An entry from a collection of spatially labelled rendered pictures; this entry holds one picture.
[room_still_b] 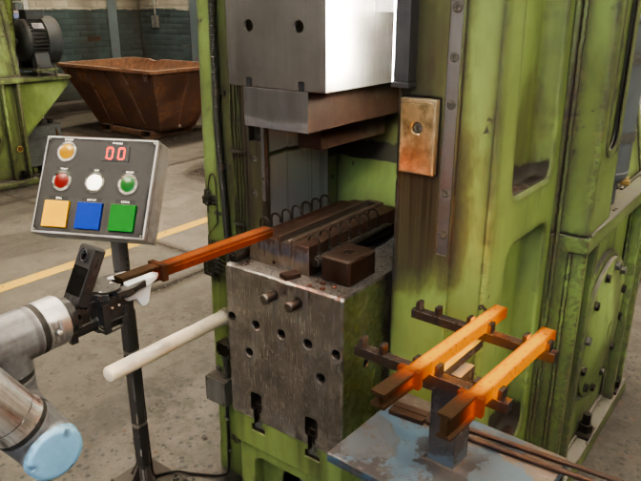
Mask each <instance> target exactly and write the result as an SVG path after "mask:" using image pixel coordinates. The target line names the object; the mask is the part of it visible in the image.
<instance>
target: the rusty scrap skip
mask: <svg viewBox="0 0 641 481"><path fill-rule="evenodd" d="M56 66H59V67H61V69H62V70H63V73H64V74H68V75H70V76H71V78H69V80H70V81H71V83H72V84H73V85H74V87H75V88H76V90H77V91H78V92H79V94H80V95H81V97H82V98H83V99H84V101H85V102H86V104H87V105H88V107H89V108H90V109H91V111H92V112H93V114H94V115H95V117H96V118H97V120H98V121H101V122H104V123H101V131H105V132H110V133H111V132H119V133H125V134H130V135H136V136H140V137H141V138H147V139H155V138H161V137H165V136H174V135H179V134H184V133H190V132H192V131H193V128H192V126H195V125H196V123H197V121H198V119H199V117H200V115H201V96H200V76H199V62H195V61H182V60H169V59H159V60H153V59H151V58H143V57H122V58H109V59H96V60H83V61H71V62H57V63H56ZM135 128H140V129H143V130H140V129H135Z"/></svg>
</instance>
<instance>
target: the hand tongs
mask: <svg viewBox="0 0 641 481"><path fill-rule="evenodd" d="M388 413H389V414H391V415H394V416H397V417H400V418H403V419H404V420H407V421H410V422H413V423H416V424H419V425H421V426H422V425H423V424H424V422H425V423H426V424H427V425H428V426H429V422H430V412H429V411H426V410H423V409H420V408H415V407H412V406H410V405H408V404H405V403H402V402H399V401H397V402H395V404H394V405H393V406H392V407H391V408H390V409H389V410H388ZM469 433H472V434H475V435H478V436H481V437H484V438H486V439H489V440H492V441H495V442H498V443H501V444H504V445H506V446H509V447H512V448H515V449H517V450H522V451H525V452H528V453H530V454H533V455H536V456H539V457H542V458H545V459H547V460H550V461H552V462H555V463H558V464H561V465H564V466H567V467H570V468H573V469H575V470H578V471H582V472H585V473H588V474H591V475H594V476H597V477H599V478H602V479H605V480H608V481H627V480H624V479H621V478H618V477H615V476H612V475H609V474H606V473H603V472H601V471H597V470H594V469H591V468H588V467H585V466H582V465H579V464H576V463H573V462H570V461H568V460H566V459H563V458H560V457H557V456H554V455H551V454H548V453H545V452H542V451H539V450H535V449H532V448H530V447H527V446H524V445H521V444H518V443H515V442H512V441H509V440H507V439H504V438H501V437H498V436H495V435H493V434H490V433H487V432H484V431H481V430H478V429H474V428H469ZM468 441H470V442H472V443H475V444H478V445H481V446H483V447H486V448H489V449H492V450H496V451H499V452H501V453H504V454H507V455H509V456H512V457H515V458H518V459H521V460H523V461H526V462H529V463H531V464H534V465H536V466H539V467H542V468H545V469H548V470H550V471H555V472H558V473H561V474H563V475H565V476H568V477H571V478H574V479H577V480H579V481H598V480H595V479H592V478H589V477H586V476H584V475H582V474H579V473H576V472H573V471H568V470H565V469H563V468H560V467H557V466H554V465H551V464H549V463H547V462H544V461H541V460H538V459H535V458H532V457H530V456H527V455H524V454H522V453H519V452H516V451H513V450H509V449H506V448H503V447H500V446H497V445H495V444H492V443H489V442H487V441H484V440H482V439H479V438H476V437H473V436H470V435H468Z"/></svg>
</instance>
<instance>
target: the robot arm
mask: <svg viewBox="0 0 641 481"><path fill-rule="evenodd" d="M105 253H106V252H105V250H104V249H103V248H101V247H98V246H95V245H92V244H88V243H82V244H80V247H79V250H78V254H77V257H76V260H75V263H74V266H73V269H72V273H71V276H70V279H69V282H68V285H67V288H66V291H65V294H64V297H60V298H55V297H54V296H47V297H45V298H42V299H40V300H37V301H34V302H32V303H28V304H26V305H24V306H21V307H18V308H16V309H13V310H12V311H9V312H6V313H4V314H1V315H0V450H1V451H3V452H4V453H5V454H7V455H8V456H9V457H11V458H12V459H14V460H15V461H17V462H18V463H19V464H20V465H21V466H22V467H23V468H24V471H25V473H26V474H27V475H29V476H31V477H32V478H34V479H36V480H40V481H48V480H52V479H54V478H57V477H59V476H61V475H62V474H64V473H65V472H67V471H68V470H69V469H70V468H71V467H72V466H73V465H74V464H75V462H76V461H77V459H78V458H79V456H80V453H81V451H82V447H83V440H82V436H81V434H80V432H79V431H78V429H77V427H76V426H75V425H73V424H71V423H70V422H69V421H68V420H67V419H66V418H65V417H64V416H63V415H62V414H61V413H60V412H59V411H58V410H57V409H56V408H55V407H54V406H53V405H52V404H51V403H50V402H49V401H48V400H47V399H46V398H45V397H44V396H43V395H42V394H41V393H40V392H39V389H38V384H37V380H36V375H35V369H34V363H33V359H34V358H36V357H38V356H41V355H43V354H45V353H47V352H49V351H51V350H53V349H55V348H57V347H60V346H62V345H64V344H66V343H69V344H70V345H75V344H77V343H79V339H78V338H79V337H81V336H83V335H86V334H88V333H90V332H92V331H95V332H97V333H103V334H105V335H108V334H110V333H112V332H114V331H117V330H118V329H120V328H122V327H124V326H126V325H129V319H128V315H129V310H128V306H127V305H126V304H125V302H124V299H125V300H126V301H132V300H137V301H138V303H139V304H140V305H141V306H143V305H146V304H147V303H148V302H149V300H150V291H151V284H152V283H153V282H154V281H155V280H156V279H157V277H158V273H156V272H150V273H148V274H145V275H142V276H139V277H137V278H134V279H131V280H128V281H125V282H124V285H121V283H120V284H118V283H117V280H115V279H114V275H117V274H120V273H123V272H122V271H121V272H117V273H113V274H109V275H105V276H102V277H99V278H97V277H98V274H99V271H100V267H101V264H102V262H103V259H104V256H105ZM120 324H123V325H121V326H119V327H117V328H115V329H113V327H115V326H118V325H120ZM98 327H99V328H100V329H102V330H100V329H99V328H98Z"/></svg>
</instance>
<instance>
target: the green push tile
mask: <svg viewBox="0 0 641 481"><path fill-rule="evenodd" d="M136 212H137V206H136V205H125V204H112V205H111V211H110V216H109V222H108V228H107V230H108V231H110V232H121V233H133V232H134V225H135V218H136Z"/></svg>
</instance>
